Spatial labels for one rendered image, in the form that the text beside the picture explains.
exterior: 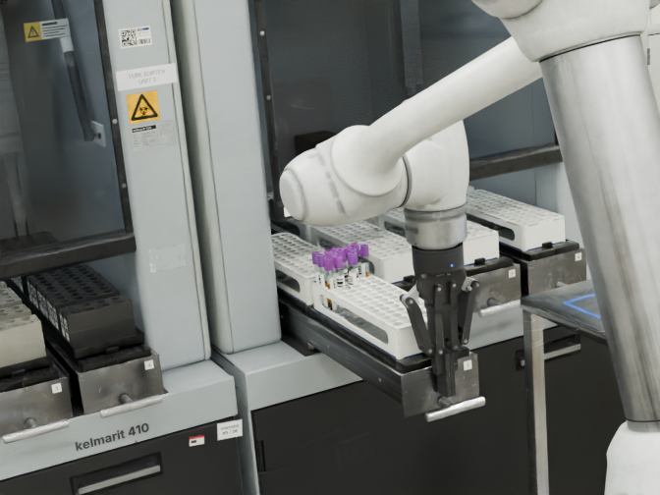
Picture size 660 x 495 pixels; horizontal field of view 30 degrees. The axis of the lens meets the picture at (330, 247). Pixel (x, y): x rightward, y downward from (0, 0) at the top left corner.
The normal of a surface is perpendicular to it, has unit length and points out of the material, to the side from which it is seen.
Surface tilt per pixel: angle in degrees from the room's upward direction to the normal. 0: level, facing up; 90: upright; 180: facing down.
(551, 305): 0
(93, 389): 90
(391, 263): 90
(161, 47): 90
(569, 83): 86
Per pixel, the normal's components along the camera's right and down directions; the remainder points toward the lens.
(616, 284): -0.71, 0.19
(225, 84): 0.45, 0.22
